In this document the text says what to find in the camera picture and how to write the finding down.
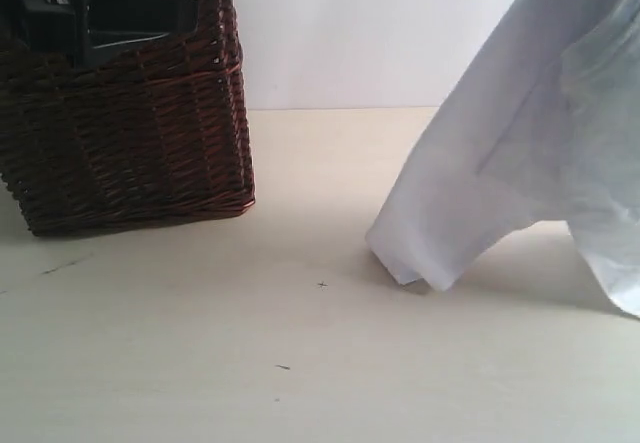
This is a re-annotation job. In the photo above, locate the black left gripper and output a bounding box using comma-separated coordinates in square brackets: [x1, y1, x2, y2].
[1, 0, 199, 67]

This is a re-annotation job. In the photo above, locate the white t-shirt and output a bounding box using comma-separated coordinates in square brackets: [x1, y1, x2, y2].
[366, 0, 639, 316]

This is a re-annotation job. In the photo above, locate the dark brown wicker basket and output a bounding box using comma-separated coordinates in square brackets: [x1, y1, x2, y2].
[1, 0, 255, 237]

